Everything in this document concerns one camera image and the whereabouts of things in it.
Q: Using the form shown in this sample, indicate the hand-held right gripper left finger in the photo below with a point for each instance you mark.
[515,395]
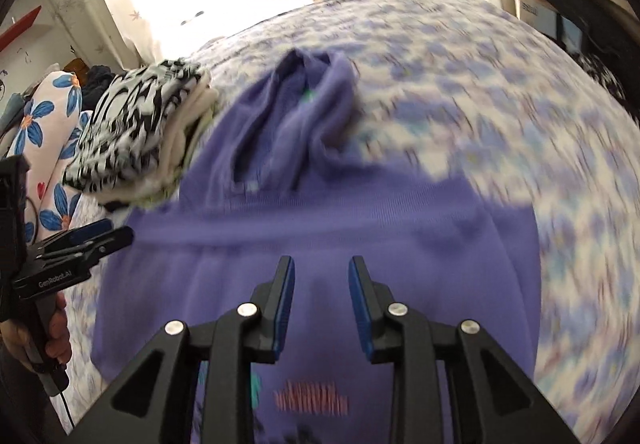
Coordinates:
[284,309]

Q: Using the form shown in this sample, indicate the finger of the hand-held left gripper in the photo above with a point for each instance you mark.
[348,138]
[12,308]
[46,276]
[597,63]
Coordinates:
[85,230]
[110,241]

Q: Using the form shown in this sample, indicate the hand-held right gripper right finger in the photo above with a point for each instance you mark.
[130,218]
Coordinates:
[360,309]

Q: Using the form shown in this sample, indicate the purple hoodie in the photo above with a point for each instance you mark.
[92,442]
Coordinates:
[375,224]

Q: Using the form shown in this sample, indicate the dark clothes pile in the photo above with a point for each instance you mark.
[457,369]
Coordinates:
[97,84]

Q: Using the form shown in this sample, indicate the person's left hand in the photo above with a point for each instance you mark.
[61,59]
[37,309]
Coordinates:
[60,334]

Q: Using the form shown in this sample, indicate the pale green folded garment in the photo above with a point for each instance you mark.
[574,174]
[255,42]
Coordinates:
[157,199]

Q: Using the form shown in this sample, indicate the grey folded garment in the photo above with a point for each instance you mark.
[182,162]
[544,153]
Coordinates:
[11,124]

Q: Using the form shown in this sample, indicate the black white patterned garment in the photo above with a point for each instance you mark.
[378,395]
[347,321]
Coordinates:
[130,124]

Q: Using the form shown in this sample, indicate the cream folded garment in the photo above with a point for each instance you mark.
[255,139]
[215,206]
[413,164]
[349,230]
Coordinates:
[185,134]

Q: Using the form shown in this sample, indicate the cat print blanket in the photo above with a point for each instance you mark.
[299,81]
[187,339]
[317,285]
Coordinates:
[500,99]

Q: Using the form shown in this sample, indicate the white cardboard box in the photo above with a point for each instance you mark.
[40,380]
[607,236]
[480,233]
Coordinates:
[535,14]

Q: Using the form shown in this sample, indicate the red wall shelf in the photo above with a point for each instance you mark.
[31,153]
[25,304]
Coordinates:
[20,26]

